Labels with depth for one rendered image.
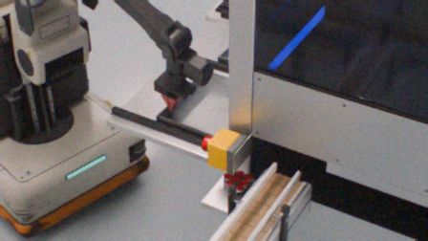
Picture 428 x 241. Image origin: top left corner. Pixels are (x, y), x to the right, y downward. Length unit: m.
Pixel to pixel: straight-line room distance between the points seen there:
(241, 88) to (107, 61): 2.30
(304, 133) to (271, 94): 0.12
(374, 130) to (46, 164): 1.59
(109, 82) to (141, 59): 0.26
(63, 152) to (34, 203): 0.24
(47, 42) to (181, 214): 0.91
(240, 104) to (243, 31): 0.20
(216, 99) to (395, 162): 0.67
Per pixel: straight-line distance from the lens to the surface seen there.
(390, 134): 1.63
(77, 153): 2.95
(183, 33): 1.91
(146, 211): 3.07
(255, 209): 1.73
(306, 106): 1.67
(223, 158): 1.76
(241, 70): 1.71
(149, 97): 2.17
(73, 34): 2.66
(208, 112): 2.10
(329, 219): 1.85
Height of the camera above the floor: 2.14
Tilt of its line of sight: 38 degrees down
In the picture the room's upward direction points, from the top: 2 degrees counter-clockwise
